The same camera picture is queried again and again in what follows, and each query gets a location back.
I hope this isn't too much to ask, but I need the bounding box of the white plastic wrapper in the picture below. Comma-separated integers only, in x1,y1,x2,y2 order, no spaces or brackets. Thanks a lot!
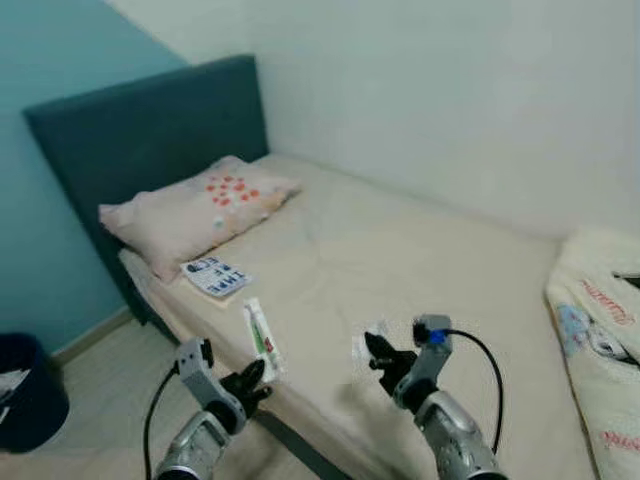
350,320,393,363

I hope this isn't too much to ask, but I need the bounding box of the white book with blue letters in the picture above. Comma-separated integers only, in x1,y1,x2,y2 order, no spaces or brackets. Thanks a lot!
180,256,251,299

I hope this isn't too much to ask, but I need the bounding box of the pink pillow with coloured spots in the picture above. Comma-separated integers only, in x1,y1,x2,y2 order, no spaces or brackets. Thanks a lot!
98,155,301,281

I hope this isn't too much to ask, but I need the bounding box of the cream cartoon print quilt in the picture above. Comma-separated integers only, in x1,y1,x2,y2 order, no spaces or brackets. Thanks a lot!
545,228,640,480

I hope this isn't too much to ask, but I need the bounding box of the dark bed base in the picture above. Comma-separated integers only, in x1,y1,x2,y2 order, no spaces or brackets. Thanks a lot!
120,280,351,480

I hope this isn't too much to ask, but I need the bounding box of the mattress with cream sheet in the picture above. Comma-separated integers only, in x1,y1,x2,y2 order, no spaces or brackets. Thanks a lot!
118,152,611,480

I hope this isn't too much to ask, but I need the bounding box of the dark blue trash bin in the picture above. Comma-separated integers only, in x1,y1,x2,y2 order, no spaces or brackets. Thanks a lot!
0,332,71,453

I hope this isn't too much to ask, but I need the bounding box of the crumpled white paper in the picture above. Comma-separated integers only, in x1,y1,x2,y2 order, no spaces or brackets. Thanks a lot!
0,368,29,401

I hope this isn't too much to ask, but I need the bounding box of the teal fabric headboard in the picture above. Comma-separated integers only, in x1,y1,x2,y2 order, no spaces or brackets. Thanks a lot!
24,54,269,321

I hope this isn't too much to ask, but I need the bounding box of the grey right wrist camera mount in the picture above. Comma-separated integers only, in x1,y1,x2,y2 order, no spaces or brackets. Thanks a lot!
403,314,453,387

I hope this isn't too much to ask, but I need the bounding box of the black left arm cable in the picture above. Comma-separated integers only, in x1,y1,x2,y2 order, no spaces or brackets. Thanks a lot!
143,362,186,480

